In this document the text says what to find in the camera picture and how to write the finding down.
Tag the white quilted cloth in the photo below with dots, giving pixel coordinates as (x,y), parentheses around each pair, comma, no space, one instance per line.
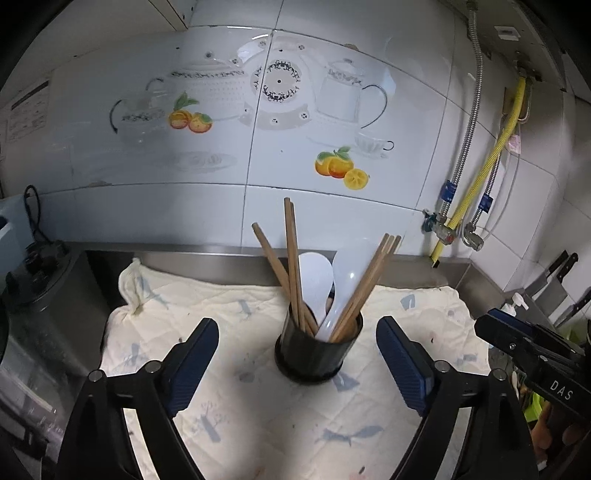
(248,421)

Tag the white plastic spoon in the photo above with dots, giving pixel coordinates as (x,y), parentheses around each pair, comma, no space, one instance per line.
(349,265)
(316,283)

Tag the black kitchen appliance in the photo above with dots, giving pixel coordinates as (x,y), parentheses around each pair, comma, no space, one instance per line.
(56,320)

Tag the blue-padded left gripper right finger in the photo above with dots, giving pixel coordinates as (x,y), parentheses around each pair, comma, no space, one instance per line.
(409,367)

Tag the kitchen knife black handle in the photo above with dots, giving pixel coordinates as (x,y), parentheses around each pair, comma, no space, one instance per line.
(538,284)

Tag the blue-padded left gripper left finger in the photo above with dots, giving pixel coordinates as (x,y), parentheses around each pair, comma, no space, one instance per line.
(185,365)

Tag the black utensil holder cup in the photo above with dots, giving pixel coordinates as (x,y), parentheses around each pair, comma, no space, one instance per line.
(306,360)

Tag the white soap dispenser pump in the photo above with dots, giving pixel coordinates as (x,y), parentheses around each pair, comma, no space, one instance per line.
(514,304)

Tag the brown wooden chopstick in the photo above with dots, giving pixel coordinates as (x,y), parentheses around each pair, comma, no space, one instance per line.
(357,295)
(291,260)
(371,281)
(376,283)
(278,269)
(298,263)

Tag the metal gas valve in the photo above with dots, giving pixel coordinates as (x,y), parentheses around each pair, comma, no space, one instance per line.
(441,226)

